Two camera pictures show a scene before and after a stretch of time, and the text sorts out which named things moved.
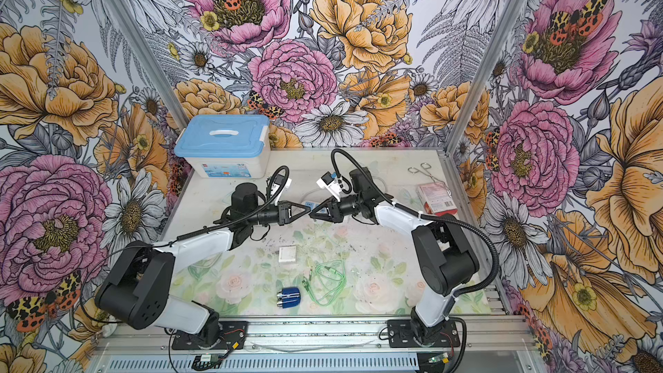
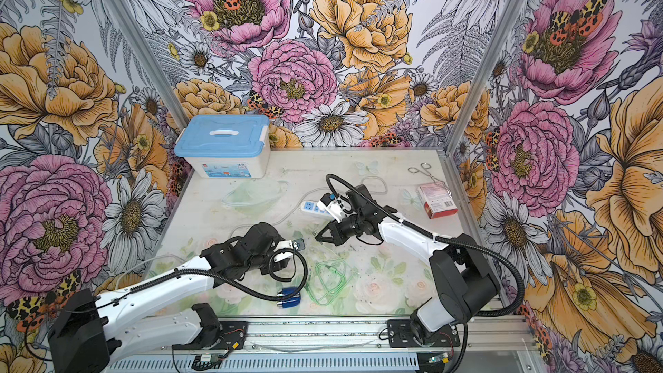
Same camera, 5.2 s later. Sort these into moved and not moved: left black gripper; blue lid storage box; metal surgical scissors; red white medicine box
Moved: left black gripper
Not moved: metal surgical scissors; red white medicine box; blue lid storage box
